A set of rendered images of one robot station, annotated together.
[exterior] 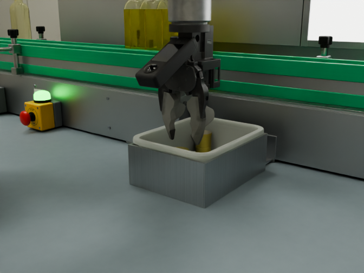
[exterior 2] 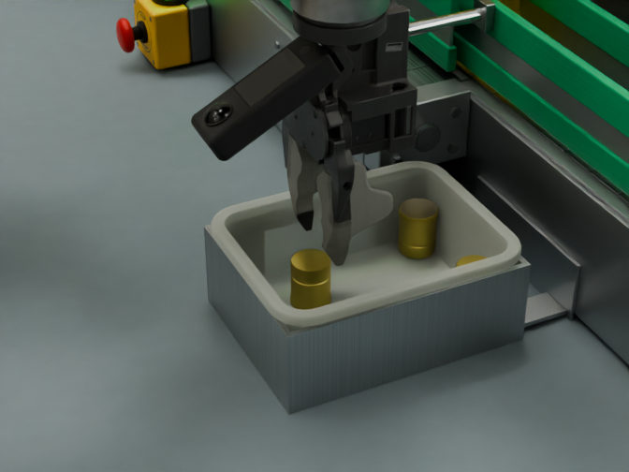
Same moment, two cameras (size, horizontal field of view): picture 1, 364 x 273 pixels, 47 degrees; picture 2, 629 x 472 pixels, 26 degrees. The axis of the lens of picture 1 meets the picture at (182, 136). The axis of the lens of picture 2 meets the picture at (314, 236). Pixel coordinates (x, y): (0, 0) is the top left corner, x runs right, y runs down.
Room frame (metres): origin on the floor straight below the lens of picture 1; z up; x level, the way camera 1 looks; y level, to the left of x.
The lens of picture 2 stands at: (-0.09, -0.43, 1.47)
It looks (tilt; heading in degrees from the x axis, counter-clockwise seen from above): 34 degrees down; 27
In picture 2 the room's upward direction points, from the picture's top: straight up
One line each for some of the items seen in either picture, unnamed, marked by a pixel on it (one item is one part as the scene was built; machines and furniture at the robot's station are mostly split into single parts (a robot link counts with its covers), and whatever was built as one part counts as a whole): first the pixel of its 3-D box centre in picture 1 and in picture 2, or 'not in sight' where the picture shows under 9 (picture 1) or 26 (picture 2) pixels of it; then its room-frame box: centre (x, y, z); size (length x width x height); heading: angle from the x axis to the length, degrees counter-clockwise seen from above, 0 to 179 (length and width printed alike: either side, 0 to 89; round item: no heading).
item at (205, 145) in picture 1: (203, 142); (417, 228); (0.86, -0.05, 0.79); 0.04 x 0.04 x 0.04
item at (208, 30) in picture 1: (191, 58); (347, 79); (0.77, -0.02, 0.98); 0.09 x 0.08 x 0.12; 143
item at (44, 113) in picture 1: (43, 115); (170, 28); (1.12, 0.38, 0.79); 0.07 x 0.07 x 0.07; 53
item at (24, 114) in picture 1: (28, 117); (133, 34); (1.09, 0.41, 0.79); 0.04 x 0.03 x 0.04; 53
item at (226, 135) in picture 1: (200, 153); (363, 273); (0.77, -0.04, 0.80); 0.22 x 0.17 x 0.09; 143
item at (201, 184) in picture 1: (208, 154); (390, 273); (0.79, -0.05, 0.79); 0.27 x 0.17 x 0.08; 143
